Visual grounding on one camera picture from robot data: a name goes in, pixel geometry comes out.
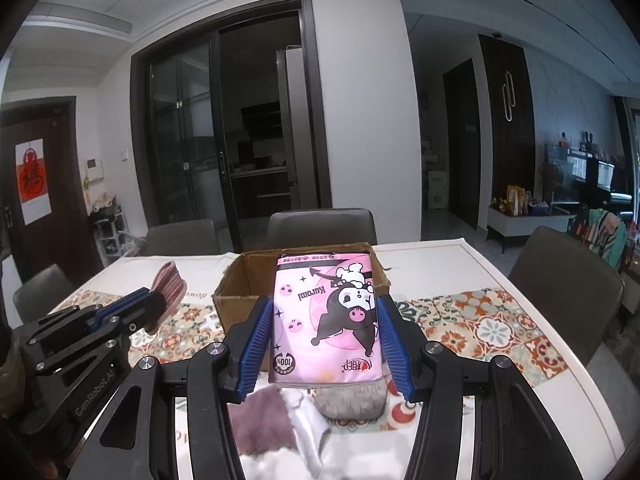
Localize dark glass sliding door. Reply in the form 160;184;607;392
129;0;334;254

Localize grey chair right side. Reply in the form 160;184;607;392
509;226;624;364

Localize red paper door poster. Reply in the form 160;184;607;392
15;139;52;226

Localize grey chair far middle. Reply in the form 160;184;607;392
266;208;378;248

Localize white low tv cabinet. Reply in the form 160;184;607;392
486;207;575;249

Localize patterned tablecloth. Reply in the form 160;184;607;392
49;237;626;480

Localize grey chair far left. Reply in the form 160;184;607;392
139;219;220;257

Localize grey chair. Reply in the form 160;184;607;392
509;226;624;364
266;208;378;248
13;264;75;324
139;219;220;257

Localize grey chair near left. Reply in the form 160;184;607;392
13;264;75;324

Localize purple fuzzy cloth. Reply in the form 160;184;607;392
228;386;297;455

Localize mauve ribbed knit item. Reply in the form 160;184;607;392
144;261;188;334

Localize person's left hand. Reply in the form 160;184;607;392
0;338;26;418

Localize wall intercom panel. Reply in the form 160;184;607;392
86;157;104;182

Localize brown cardboard box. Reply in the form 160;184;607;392
211;242;393;372

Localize white shoe rack shelf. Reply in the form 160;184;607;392
89;193;138;266

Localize pink cartoon tissue pack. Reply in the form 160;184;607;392
269;252;383;387

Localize colourful clothes on chair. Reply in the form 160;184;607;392
568;205;627;269

